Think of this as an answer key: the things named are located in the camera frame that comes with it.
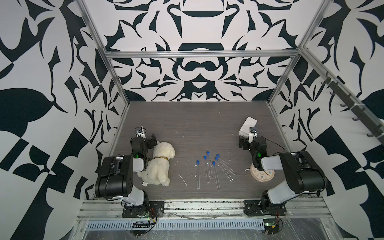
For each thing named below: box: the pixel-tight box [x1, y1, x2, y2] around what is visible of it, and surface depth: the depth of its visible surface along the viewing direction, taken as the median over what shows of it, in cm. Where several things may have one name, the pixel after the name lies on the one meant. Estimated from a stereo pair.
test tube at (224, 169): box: [214, 157, 234, 182], surface depth 89 cm
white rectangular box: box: [238, 116, 258, 139], surface depth 104 cm
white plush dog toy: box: [137, 140, 176, 187], surface depth 81 cm
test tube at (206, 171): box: [204, 155, 209, 185], surface depth 88 cm
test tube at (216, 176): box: [212, 161, 221, 191], surface depth 85 cm
